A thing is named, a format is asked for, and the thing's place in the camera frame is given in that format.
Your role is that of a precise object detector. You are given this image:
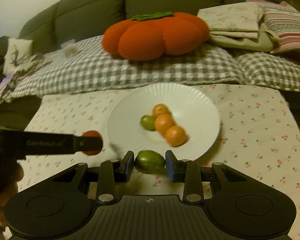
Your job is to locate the orange tangerine bottom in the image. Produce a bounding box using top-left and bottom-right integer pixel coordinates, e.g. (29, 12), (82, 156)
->
(164, 125), (187, 147)

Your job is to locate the orange tangerine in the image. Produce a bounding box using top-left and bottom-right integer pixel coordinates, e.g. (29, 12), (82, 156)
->
(164, 125), (187, 147)
(154, 114), (175, 135)
(152, 103), (170, 118)

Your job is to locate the red tomato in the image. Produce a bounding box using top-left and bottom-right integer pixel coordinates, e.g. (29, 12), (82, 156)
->
(82, 130), (102, 155)

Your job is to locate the small green lime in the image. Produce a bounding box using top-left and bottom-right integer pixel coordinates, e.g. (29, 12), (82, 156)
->
(140, 115), (155, 131)

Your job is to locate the person's left hand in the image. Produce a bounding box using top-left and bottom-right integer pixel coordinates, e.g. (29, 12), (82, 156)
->
(0, 163), (24, 228)

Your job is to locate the white ribbed plate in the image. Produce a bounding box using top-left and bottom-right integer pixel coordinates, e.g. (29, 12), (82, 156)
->
(106, 83), (221, 160)

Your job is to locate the cherry print tablecloth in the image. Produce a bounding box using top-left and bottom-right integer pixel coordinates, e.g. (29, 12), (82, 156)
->
(27, 85), (300, 239)

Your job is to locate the white embroidered small pillow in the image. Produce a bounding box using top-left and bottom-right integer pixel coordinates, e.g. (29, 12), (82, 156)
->
(3, 38), (33, 76)

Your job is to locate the grey checkered blanket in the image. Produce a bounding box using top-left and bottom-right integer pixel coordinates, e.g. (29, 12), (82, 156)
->
(0, 36), (300, 104)

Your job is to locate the small clear plastic bag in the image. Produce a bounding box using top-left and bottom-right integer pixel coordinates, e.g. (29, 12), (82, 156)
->
(61, 39), (78, 57)

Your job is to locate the orange pumpkin cushion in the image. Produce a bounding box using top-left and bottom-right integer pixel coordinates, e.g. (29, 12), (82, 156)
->
(102, 11), (210, 61)

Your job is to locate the folded floral beige cloth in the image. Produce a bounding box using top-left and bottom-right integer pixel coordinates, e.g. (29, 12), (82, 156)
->
(197, 2), (279, 52)

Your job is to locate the dark green sofa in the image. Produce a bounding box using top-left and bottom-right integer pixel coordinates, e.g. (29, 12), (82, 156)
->
(0, 0), (300, 130)

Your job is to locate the striped knitted pillow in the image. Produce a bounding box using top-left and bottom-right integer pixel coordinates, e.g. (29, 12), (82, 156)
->
(247, 0), (300, 54)

